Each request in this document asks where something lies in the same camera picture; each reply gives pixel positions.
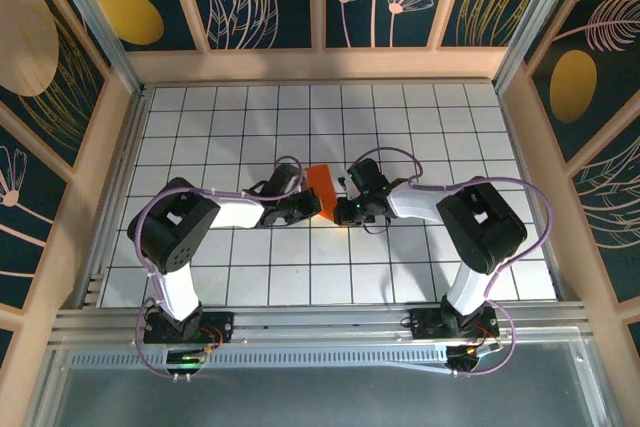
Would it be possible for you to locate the orange square paper sheet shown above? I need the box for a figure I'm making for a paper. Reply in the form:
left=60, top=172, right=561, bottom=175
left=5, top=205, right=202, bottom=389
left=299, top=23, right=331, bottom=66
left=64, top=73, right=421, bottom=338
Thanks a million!
left=305, top=164, right=338, bottom=223

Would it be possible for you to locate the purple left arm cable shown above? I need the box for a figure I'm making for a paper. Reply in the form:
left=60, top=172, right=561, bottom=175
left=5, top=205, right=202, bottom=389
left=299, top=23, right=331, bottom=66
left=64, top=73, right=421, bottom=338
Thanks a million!
left=125, top=155, right=307, bottom=381

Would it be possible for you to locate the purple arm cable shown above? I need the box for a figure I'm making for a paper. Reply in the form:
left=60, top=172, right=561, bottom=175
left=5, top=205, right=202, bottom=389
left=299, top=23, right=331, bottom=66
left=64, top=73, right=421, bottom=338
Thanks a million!
left=125, top=155, right=307, bottom=381
left=347, top=146, right=555, bottom=379

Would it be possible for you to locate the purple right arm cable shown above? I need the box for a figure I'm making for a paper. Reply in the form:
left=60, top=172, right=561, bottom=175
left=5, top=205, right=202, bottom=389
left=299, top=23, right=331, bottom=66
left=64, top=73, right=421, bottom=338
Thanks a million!
left=347, top=146, right=555, bottom=379

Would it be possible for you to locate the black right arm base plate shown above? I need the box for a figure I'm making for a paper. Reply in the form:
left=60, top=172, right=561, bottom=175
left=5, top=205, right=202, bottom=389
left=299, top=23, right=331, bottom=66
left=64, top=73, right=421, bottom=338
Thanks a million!
left=408, top=306, right=501, bottom=342

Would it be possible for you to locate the aluminium front mounting rail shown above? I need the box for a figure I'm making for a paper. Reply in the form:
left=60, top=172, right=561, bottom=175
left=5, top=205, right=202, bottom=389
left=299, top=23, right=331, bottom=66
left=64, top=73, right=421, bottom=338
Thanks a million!
left=49, top=302, right=594, bottom=348

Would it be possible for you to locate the aluminium corner post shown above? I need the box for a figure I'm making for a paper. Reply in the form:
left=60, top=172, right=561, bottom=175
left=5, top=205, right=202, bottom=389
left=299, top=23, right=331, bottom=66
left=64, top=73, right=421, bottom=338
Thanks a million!
left=492, top=0, right=587, bottom=93
left=39, top=0, right=147, bottom=98

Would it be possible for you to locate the aluminium side rail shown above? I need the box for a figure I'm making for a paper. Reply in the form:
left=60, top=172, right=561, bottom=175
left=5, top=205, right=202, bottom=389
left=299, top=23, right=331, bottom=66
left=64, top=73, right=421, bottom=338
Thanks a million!
left=497, top=86, right=574, bottom=303
left=77, top=89, right=154, bottom=309

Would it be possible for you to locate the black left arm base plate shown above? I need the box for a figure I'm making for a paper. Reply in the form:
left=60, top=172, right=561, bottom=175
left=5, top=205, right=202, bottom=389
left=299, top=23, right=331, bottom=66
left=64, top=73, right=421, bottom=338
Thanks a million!
left=142, top=310, right=236, bottom=345

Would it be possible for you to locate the clear cover panel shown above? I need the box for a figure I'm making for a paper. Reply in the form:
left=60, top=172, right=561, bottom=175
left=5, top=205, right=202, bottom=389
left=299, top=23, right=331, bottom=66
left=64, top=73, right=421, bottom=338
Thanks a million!
left=24, top=339, right=621, bottom=427

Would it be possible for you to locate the slotted grey cable duct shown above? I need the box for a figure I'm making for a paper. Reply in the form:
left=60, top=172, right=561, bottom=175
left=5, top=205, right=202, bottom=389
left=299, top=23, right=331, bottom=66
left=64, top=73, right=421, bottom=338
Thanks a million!
left=69, top=349, right=451, bottom=369

